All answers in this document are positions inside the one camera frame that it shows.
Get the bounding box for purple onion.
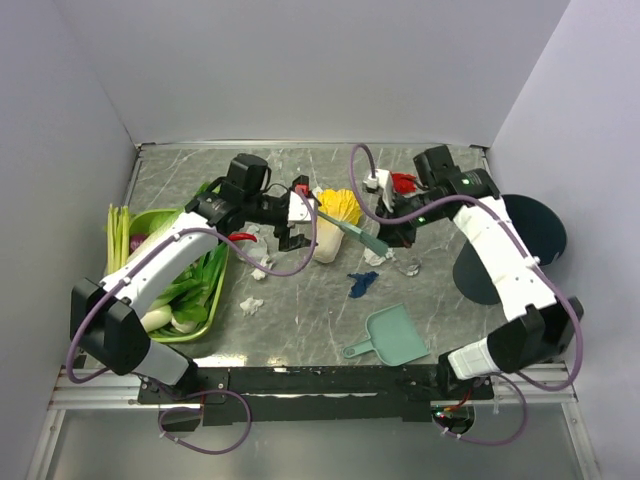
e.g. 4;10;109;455
129;234;147;254

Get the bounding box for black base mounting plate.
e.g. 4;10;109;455
138;364;494;426

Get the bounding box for white paper scrap top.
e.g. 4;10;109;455
311;187;324;204

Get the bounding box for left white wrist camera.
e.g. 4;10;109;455
287;188;316;224

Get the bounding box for teal dustpan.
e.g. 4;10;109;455
343;304;429;367

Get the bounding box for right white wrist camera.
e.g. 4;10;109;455
363;169;395;212

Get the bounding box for yellow napa cabbage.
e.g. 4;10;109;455
313;189;362;264

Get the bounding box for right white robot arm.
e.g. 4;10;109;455
363;146;584;399

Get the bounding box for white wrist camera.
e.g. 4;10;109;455
287;188;316;224
363;169;395;212

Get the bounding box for red chili pepper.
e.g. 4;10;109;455
229;232;257;243

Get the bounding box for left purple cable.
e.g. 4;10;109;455
65;192;319;384

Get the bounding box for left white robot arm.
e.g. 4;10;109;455
66;154;317;402

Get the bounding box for dark blue bin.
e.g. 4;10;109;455
452;194;567;305

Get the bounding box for red paper scrap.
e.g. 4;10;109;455
391;172;417;195

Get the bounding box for blue crumpled paper scrap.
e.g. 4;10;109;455
347;271;379;299

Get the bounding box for green vegetable tray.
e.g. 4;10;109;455
128;207;232;344

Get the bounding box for green onion stalks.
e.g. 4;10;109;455
106;205;131;274

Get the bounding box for teal hand brush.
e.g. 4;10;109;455
318;212;389;257

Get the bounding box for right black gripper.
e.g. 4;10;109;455
373;190;446;250

